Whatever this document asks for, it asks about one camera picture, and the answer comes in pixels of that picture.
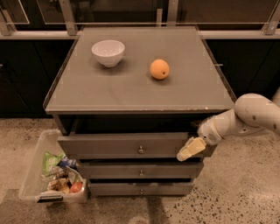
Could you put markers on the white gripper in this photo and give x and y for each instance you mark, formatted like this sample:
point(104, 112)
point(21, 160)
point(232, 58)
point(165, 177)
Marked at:
point(208, 131)

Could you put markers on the grey top drawer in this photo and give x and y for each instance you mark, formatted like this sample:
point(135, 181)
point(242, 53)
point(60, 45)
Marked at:
point(120, 146)

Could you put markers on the grey drawer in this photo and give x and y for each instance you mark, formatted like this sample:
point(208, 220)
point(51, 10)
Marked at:
point(142, 187)
point(146, 168)
point(120, 146)

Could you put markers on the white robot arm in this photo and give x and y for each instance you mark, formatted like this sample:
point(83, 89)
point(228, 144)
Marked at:
point(252, 114)

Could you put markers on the grey drawer cabinet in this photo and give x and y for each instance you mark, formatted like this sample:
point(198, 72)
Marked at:
point(89, 98)

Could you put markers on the grey bottom drawer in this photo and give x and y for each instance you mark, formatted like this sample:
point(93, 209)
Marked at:
point(142, 187)

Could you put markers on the grey middle drawer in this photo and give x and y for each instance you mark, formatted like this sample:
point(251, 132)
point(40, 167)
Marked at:
point(146, 168)

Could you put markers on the orange fruit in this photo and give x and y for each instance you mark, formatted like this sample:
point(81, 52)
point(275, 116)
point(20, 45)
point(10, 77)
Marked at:
point(159, 69)

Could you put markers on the white ceramic bowl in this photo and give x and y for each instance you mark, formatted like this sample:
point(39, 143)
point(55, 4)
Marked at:
point(108, 52)

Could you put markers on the red tomato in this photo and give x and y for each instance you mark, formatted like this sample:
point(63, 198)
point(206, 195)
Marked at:
point(76, 187)

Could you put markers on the green snack bag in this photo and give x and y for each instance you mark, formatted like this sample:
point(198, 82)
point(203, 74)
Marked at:
point(50, 160)

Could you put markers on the clear plastic bin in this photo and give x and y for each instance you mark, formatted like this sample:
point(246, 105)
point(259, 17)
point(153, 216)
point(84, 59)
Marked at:
point(34, 188)

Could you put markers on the metal railing frame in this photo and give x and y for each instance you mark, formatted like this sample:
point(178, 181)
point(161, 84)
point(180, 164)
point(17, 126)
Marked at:
point(215, 19)

